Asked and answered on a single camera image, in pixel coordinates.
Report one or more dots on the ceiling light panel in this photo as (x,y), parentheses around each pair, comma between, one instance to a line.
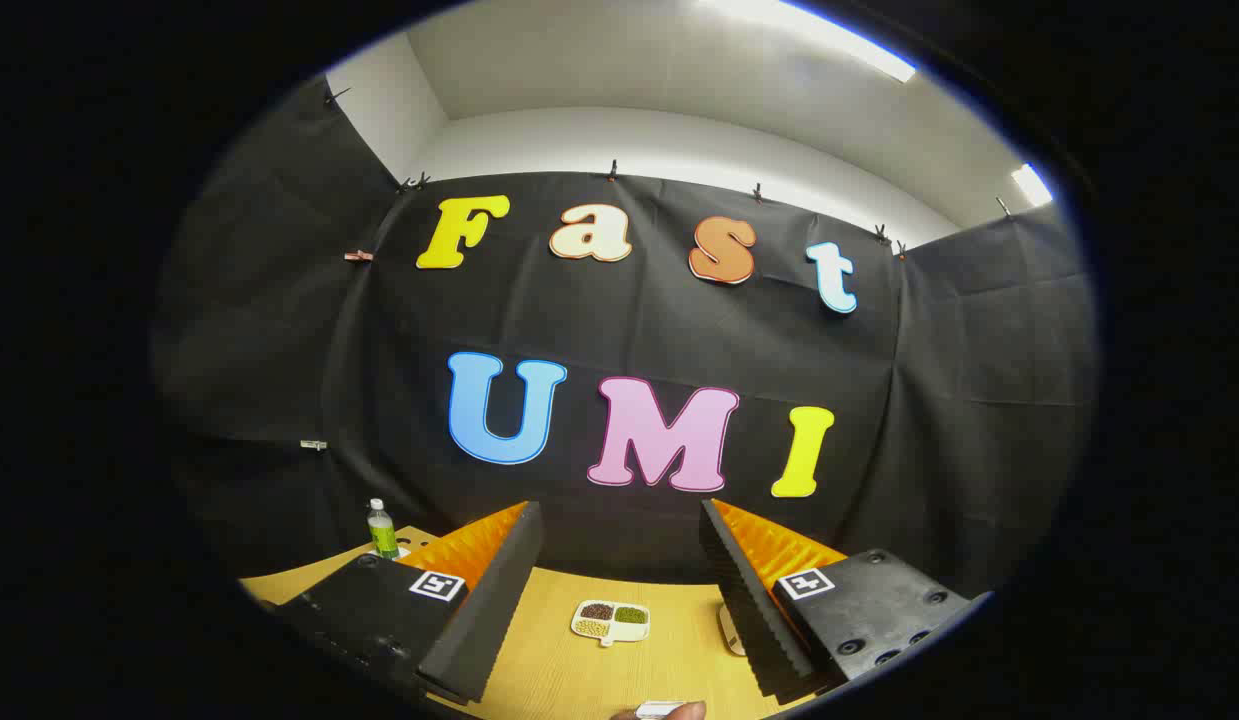
(1031,185)
(829,35)

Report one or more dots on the white toaster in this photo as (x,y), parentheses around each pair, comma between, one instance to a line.
(731,632)

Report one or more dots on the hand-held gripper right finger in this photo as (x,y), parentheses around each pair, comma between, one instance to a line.
(754,620)

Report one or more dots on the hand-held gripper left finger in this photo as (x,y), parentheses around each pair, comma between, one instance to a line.
(489,620)

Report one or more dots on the green drink bottle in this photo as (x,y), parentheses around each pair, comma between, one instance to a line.
(384,540)

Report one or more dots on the white divided bean tray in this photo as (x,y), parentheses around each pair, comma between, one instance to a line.
(609,622)

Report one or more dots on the row of black clips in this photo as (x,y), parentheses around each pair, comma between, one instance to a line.
(612,172)

